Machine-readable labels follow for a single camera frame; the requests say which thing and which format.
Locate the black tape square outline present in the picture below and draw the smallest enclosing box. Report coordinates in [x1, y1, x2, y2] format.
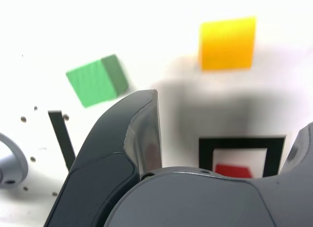
[198, 136, 287, 178]

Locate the green cube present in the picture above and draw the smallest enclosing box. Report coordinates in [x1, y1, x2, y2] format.
[65, 53, 130, 109]

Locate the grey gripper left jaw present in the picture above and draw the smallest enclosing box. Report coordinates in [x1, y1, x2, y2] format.
[45, 89, 164, 227]

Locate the yellow cube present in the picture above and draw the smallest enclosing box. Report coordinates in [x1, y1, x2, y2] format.
[198, 16, 257, 71]

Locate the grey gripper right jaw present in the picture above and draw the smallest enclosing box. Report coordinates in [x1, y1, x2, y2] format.
[102, 122, 313, 227]

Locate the red cube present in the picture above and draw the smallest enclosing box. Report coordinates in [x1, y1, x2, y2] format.
[214, 164, 253, 180]

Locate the black tape strip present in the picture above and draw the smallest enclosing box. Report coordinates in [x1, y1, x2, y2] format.
[48, 110, 77, 171]

